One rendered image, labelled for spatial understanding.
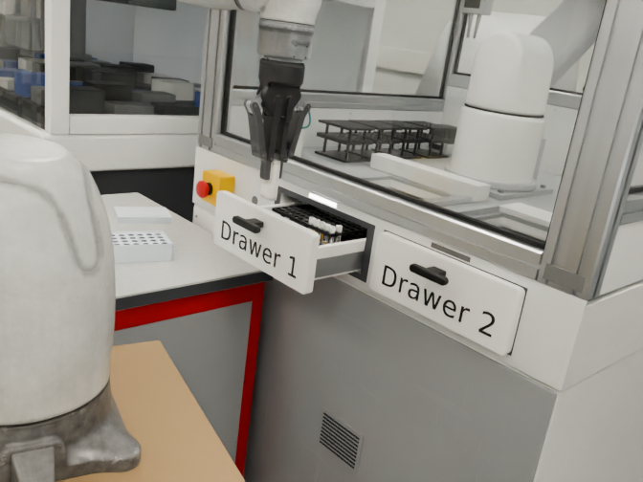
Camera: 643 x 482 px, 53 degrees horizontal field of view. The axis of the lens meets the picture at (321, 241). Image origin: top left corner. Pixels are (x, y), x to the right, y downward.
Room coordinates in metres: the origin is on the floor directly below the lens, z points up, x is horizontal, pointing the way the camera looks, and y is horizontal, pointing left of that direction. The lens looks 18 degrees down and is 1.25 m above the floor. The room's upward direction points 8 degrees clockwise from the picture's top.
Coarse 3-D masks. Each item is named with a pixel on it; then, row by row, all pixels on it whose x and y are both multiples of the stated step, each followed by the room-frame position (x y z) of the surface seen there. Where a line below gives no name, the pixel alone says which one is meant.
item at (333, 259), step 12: (288, 204) 1.33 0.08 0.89; (300, 204) 1.35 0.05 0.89; (360, 240) 1.14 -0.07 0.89; (324, 252) 1.08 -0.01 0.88; (336, 252) 1.10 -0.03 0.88; (348, 252) 1.12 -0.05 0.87; (360, 252) 1.14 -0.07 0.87; (324, 264) 1.08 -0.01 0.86; (336, 264) 1.10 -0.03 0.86; (348, 264) 1.12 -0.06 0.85; (360, 264) 1.14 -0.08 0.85; (324, 276) 1.08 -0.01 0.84
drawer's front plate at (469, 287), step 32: (384, 256) 1.09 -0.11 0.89; (416, 256) 1.04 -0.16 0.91; (384, 288) 1.08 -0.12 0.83; (416, 288) 1.03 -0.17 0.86; (448, 288) 0.98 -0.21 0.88; (480, 288) 0.94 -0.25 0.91; (512, 288) 0.91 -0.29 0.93; (448, 320) 0.97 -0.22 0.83; (480, 320) 0.93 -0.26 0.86; (512, 320) 0.90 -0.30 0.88
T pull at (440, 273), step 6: (414, 264) 1.00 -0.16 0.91; (414, 270) 0.99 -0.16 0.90; (420, 270) 0.98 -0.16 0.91; (426, 270) 0.98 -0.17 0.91; (432, 270) 0.98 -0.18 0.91; (438, 270) 0.99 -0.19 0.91; (426, 276) 0.97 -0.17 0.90; (432, 276) 0.96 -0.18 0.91; (438, 276) 0.96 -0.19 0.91; (444, 276) 0.96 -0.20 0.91; (438, 282) 0.96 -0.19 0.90; (444, 282) 0.95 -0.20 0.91
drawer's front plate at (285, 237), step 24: (216, 216) 1.23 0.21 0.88; (240, 216) 1.17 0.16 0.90; (264, 216) 1.12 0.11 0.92; (216, 240) 1.22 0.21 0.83; (264, 240) 1.12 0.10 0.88; (288, 240) 1.07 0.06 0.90; (312, 240) 1.03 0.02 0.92; (264, 264) 1.11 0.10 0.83; (288, 264) 1.07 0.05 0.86; (312, 264) 1.03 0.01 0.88; (312, 288) 1.04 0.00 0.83
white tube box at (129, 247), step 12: (120, 240) 1.24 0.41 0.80; (132, 240) 1.25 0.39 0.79; (144, 240) 1.26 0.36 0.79; (156, 240) 1.27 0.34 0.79; (168, 240) 1.27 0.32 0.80; (120, 252) 1.20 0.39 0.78; (132, 252) 1.21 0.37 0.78; (144, 252) 1.22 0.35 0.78; (156, 252) 1.24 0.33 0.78; (168, 252) 1.25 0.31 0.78
